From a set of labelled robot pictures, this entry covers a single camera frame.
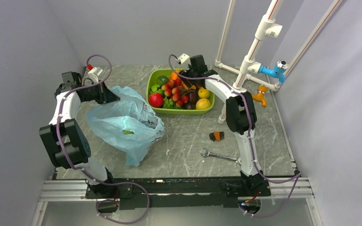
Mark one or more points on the green plastic fruit basket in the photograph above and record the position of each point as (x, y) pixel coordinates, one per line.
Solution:
(167, 72)

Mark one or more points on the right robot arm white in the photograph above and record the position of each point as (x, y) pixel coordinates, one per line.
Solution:
(240, 116)

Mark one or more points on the white PVC pipe frame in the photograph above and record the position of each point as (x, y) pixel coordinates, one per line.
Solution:
(251, 70)

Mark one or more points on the yellow fake lemon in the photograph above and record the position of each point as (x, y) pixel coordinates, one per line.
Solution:
(203, 93)

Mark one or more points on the silver open-end wrench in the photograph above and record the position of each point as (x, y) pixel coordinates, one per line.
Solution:
(205, 153)

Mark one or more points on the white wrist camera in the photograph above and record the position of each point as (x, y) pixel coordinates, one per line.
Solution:
(183, 61)
(93, 73)

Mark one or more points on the dark purple fake plum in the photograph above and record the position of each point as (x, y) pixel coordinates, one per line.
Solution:
(189, 106)

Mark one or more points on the yellow fake fruit front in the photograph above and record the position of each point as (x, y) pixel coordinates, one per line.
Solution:
(202, 104)

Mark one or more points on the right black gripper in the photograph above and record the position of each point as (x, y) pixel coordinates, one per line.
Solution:
(186, 73)

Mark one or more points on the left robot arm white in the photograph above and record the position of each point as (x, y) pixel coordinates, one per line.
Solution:
(63, 139)

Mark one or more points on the dark maroon fake fruit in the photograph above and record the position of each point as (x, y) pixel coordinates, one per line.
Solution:
(193, 97)

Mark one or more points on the red lychee fruit cluster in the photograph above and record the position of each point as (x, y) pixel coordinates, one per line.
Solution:
(177, 93)

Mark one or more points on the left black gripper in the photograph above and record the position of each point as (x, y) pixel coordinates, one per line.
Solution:
(105, 96)

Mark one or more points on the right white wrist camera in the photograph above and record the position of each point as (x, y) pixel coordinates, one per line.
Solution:
(183, 61)

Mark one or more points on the blue faucet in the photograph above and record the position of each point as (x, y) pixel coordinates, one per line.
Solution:
(277, 72)

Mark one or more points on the orange faucet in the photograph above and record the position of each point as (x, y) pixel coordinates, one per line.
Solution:
(260, 95)

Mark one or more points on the red fake apple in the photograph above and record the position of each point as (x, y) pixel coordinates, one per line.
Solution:
(156, 100)

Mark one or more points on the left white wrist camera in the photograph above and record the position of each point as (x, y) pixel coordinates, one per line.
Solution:
(93, 73)

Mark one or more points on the blue plastic bag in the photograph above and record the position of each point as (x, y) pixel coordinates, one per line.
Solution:
(130, 113)

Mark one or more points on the green fake grapes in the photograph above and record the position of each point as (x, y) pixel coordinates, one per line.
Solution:
(169, 104)

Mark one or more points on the dark green round fruit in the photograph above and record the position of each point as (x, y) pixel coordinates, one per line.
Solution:
(162, 80)

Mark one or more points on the orange black hex key set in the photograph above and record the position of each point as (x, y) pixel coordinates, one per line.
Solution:
(216, 136)

